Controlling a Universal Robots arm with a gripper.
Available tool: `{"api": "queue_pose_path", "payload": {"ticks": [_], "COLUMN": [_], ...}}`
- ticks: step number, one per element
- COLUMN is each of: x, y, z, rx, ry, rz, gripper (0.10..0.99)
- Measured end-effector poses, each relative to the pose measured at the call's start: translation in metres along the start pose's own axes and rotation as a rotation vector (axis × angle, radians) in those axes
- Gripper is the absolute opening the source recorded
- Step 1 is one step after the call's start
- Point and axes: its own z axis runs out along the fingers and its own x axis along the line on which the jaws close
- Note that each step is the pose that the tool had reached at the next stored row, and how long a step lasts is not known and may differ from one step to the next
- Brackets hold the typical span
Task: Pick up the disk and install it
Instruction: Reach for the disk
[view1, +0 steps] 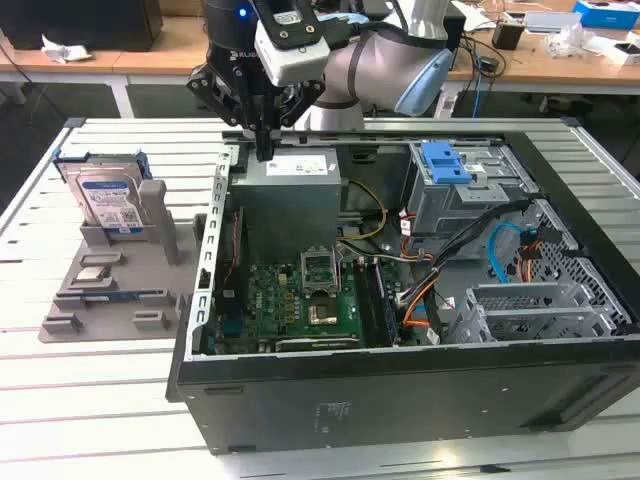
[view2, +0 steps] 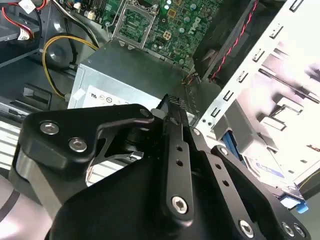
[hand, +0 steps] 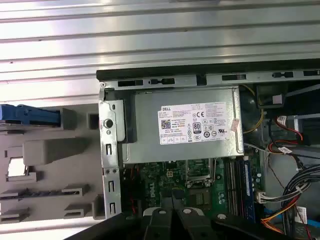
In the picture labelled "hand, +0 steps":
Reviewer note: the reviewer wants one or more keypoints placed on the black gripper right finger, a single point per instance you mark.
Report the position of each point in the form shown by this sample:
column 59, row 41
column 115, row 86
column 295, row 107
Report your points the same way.
column 190, row 225

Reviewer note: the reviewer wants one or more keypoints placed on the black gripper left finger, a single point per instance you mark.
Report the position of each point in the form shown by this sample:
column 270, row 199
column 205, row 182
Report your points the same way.
column 157, row 225

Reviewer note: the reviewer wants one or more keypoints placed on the hard disk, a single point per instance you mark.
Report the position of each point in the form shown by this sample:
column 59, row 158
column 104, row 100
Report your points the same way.
column 37, row 113

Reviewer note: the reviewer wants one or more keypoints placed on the CPU socket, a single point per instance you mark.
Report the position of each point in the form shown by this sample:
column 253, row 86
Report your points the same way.
column 200, row 197

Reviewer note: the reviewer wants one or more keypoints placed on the metal socket cover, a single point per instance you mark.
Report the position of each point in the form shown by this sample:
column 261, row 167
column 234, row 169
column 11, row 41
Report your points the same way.
column 200, row 181

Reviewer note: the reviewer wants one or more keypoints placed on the green motherboard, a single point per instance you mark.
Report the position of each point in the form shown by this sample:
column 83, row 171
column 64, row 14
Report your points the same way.
column 155, row 180

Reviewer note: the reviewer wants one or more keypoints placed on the RAM slot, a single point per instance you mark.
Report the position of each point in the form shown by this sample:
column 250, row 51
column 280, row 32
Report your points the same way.
column 232, row 180
column 227, row 180
column 237, row 180

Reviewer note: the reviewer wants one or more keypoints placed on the installed RAM stick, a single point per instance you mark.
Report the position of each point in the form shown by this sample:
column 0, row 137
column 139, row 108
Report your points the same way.
column 248, row 185

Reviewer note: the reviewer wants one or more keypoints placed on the black open PC case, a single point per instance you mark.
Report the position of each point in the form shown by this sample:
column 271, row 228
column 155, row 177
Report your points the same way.
column 107, row 150

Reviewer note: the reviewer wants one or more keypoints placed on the grey power supply unit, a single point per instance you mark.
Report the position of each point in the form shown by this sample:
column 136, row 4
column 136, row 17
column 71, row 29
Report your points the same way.
column 150, row 125

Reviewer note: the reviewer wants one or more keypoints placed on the spare RAM stick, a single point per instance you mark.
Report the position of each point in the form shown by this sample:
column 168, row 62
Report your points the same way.
column 37, row 193

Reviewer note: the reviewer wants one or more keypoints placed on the grey parts rack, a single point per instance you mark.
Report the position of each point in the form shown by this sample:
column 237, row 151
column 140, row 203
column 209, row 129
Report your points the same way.
column 50, row 150

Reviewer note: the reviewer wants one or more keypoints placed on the silver CPU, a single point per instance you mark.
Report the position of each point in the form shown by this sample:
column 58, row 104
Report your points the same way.
column 17, row 167

